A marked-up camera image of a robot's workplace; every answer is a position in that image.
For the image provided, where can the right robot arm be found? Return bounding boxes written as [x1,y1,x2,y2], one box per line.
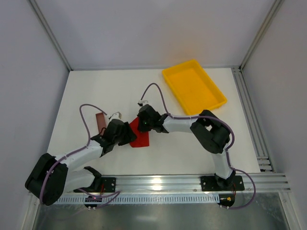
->
[137,103,236,189]

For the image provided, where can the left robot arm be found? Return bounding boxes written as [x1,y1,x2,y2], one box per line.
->
[25,119,137,206]

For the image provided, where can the brown utensil tray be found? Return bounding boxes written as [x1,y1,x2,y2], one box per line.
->
[95,113,106,134]

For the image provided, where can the yellow plastic bin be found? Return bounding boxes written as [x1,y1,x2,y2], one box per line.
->
[162,59,227,115]

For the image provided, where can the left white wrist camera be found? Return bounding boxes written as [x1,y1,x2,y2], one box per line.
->
[108,112,122,121]

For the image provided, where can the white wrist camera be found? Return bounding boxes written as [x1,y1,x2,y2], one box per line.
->
[137,100,149,107]
[108,112,122,121]

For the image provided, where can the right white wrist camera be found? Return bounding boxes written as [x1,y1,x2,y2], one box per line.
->
[137,100,149,107]

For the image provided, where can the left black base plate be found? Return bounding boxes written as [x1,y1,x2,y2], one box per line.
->
[74,177,117,193]

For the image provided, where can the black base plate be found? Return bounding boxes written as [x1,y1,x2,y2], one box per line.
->
[200,175,245,192]
[74,177,117,193]

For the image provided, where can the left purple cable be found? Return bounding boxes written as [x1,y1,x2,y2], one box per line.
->
[39,103,122,208]

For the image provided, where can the purple cable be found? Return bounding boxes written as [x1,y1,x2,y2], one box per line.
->
[39,103,122,208]
[141,83,257,209]

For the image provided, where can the slotted cable duct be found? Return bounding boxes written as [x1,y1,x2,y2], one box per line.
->
[55,194,220,205]

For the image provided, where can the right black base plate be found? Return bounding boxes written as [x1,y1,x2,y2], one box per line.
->
[200,175,245,192]

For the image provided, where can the right side aluminium rail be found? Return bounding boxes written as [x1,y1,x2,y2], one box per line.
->
[231,67,275,173]

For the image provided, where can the aluminium rail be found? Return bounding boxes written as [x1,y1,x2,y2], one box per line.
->
[28,172,291,196]
[231,67,275,173]

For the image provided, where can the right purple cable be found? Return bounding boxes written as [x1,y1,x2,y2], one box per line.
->
[141,83,257,209]

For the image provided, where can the left frame post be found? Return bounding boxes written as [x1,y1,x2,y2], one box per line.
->
[27,0,73,71]

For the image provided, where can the frame post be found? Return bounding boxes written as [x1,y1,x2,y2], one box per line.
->
[27,0,73,71]
[239,0,284,71]

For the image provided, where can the front aluminium rail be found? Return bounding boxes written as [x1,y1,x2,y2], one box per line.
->
[28,172,291,196]

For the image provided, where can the right frame post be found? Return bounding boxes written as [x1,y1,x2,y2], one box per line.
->
[239,0,284,71]

